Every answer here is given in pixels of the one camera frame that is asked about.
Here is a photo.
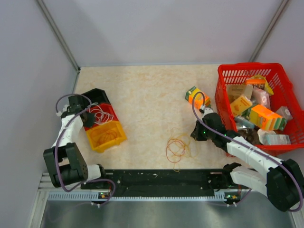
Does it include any orange wire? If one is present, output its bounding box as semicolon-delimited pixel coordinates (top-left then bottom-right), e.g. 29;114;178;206
165;138;186;163

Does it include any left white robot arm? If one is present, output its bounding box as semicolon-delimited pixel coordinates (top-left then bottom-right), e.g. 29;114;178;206
43;94;108;192

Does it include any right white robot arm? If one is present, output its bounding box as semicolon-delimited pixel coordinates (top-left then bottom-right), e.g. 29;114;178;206
192;109;304;212

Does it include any black plastic bin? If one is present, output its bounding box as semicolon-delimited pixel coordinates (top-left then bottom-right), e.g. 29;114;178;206
83;88;110;104

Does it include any red plastic bin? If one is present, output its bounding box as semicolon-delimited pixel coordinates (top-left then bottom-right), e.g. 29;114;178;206
84;103;118;131

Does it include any orange sponge pack on table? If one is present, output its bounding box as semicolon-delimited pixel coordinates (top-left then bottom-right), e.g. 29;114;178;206
185;86;210;110

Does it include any yellow plastic bin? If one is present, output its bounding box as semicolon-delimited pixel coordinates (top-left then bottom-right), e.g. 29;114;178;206
86;121;127;153

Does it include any yellow sponge pack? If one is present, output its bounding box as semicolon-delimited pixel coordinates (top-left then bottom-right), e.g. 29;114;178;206
230;95;252;115

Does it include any brown cardboard box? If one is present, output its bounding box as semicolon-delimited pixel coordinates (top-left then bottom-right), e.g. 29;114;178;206
227;84;253;102

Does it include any red plastic basket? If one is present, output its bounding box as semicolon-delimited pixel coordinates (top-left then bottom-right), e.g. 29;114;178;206
214;62;304;156

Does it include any white wrapped packet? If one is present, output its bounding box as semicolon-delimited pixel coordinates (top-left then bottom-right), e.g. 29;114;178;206
257;129;291;145

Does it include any pink packet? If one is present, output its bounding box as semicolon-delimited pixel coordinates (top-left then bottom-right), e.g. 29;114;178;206
252;87;271;109

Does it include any yellow bag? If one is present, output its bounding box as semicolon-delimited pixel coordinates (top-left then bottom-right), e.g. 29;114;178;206
251;74;274;96

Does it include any grey small box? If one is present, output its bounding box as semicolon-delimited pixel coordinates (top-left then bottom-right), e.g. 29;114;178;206
276;106;293;121

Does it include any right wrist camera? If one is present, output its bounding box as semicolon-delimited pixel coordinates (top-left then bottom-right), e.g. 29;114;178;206
199;105;214;116

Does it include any grey cable duct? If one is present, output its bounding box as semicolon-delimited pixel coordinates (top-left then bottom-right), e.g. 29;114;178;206
47;191;240;202

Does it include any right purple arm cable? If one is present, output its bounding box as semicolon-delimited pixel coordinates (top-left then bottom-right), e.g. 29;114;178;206
191;92;304;212

